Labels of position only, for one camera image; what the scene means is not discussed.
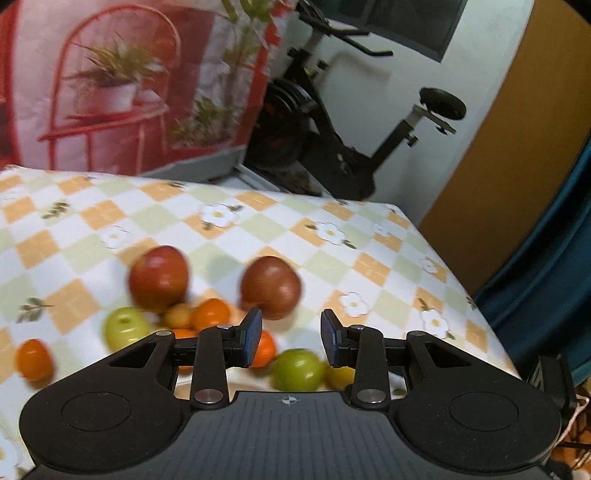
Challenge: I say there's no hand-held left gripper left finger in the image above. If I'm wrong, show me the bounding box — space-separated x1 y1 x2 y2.
107 308 263 411

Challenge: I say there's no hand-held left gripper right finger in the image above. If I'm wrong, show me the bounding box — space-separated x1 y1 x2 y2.
321 309 476 411

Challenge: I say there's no red apple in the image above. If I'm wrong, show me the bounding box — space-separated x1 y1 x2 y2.
239 255 302 321
128 246 190 315

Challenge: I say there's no small orange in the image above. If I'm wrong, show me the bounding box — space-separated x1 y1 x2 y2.
252 329 277 368
191 298 232 332
16 339 54 383
170 327 200 376

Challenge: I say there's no small yellow fruit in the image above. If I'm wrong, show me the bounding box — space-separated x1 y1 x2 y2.
326 366 356 391
163 303 195 330

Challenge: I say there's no green apple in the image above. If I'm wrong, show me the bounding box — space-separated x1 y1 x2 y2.
270 349 327 392
102 307 153 352

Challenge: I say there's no teal curtain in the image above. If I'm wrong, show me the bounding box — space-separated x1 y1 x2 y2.
473 138 591 384

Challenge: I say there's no checkered floral tablecloth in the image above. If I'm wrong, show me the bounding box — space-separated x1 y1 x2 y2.
0 164 525 480

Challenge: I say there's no white stand base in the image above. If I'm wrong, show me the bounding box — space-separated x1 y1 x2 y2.
216 148 283 193

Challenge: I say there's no black exercise bike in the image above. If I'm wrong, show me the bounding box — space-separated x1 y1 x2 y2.
242 0 468 202

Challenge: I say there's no brown wooden door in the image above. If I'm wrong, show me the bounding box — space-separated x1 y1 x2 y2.
418 0 591 296

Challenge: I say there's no printed red chair backdrop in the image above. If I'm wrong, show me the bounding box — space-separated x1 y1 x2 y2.
0 0 297 178

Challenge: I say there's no dark window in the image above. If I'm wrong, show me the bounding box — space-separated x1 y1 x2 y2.
318 0 470 64

